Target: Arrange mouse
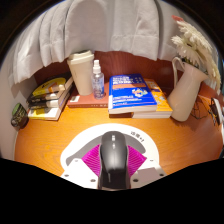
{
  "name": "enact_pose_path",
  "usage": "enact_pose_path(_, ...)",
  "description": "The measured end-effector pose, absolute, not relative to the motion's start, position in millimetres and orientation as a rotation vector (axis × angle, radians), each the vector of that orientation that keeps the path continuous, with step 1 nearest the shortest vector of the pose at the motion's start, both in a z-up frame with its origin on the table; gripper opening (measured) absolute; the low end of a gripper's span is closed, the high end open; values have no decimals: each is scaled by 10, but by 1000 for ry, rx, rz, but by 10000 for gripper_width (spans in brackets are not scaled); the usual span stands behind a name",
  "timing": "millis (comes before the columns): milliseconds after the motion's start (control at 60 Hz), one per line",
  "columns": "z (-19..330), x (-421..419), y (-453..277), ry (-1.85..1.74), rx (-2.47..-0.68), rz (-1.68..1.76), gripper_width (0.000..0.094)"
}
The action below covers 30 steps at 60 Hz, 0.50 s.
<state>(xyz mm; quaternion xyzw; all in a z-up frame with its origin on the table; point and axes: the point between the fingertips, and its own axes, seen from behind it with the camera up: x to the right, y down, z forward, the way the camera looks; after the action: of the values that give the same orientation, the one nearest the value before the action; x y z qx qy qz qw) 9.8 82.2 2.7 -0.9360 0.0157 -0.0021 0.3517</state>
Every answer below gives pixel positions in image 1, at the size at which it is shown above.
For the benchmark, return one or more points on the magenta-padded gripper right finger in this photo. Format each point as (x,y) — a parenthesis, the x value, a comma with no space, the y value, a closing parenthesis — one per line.
(148,175)

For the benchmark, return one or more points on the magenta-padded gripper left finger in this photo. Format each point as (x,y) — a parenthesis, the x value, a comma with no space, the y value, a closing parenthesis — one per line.
(78,171)

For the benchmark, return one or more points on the black computer mouse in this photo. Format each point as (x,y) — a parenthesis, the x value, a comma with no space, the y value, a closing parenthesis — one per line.
(114,156)

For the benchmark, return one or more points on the round white grey mouse pad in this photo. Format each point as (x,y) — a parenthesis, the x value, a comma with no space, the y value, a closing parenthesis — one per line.
(83,135)

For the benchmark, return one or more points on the yellow white book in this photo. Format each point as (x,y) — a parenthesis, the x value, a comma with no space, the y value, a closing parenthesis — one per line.
(43,114)

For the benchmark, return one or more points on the red-brown book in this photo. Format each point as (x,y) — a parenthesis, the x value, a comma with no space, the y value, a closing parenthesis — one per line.
(86,100)

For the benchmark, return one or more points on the orange yellow book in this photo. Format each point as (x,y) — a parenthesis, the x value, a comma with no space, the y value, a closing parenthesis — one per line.
(161,101)

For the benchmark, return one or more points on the dark book with white spine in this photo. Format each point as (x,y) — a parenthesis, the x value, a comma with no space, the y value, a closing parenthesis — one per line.
(45,104)

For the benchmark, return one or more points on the dark jar with green lid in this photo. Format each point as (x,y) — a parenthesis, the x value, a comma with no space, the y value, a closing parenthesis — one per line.
(19,116)

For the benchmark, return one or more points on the blue book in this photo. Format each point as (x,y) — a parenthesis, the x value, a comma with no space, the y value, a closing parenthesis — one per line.
(130,91)

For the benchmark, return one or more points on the white ceramic pitcher vase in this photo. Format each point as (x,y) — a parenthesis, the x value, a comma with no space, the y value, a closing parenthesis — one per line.
(185,96)

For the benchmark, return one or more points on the yellow and black book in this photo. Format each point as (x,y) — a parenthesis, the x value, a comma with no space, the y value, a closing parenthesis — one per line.
(50,86)

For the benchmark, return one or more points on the clear spray bottle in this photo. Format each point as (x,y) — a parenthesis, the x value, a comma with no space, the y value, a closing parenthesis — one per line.
(97,83)

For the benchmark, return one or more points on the cream travel tumbler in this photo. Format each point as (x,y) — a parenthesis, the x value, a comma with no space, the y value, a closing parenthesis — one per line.
(81,73)

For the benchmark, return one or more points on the white curtain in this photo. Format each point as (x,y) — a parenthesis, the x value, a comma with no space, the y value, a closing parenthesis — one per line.
(100,26)

